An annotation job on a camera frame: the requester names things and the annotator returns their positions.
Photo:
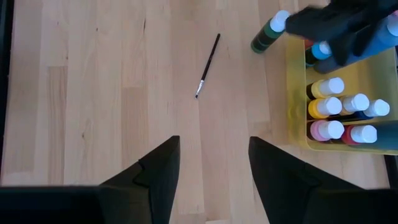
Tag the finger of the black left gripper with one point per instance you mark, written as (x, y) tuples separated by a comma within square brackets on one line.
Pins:
[(351, 45), (311, 25)]

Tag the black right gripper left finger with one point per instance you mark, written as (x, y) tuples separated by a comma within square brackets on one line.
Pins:
[(124, 202)]

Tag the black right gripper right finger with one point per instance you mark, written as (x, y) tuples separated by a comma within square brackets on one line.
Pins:
[(295, 199)]

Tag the large purple paint bottle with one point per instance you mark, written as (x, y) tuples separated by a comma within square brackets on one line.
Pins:
[(384, 39)]

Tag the small yellow paint bottle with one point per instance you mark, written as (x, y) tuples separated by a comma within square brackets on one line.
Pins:
[(326, 87), (323, 108)]

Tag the small pink paint bottle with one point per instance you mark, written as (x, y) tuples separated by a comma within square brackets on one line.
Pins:
[(326, 130)]

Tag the small red paint bottle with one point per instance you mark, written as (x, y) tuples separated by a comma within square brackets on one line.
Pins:
[(359, 134)]

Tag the small green paint bottle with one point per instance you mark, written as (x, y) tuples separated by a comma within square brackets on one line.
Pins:
[(267, 32)]

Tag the yellow translucent plastic bin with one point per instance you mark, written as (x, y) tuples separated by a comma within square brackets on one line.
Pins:
[(295, 93)]

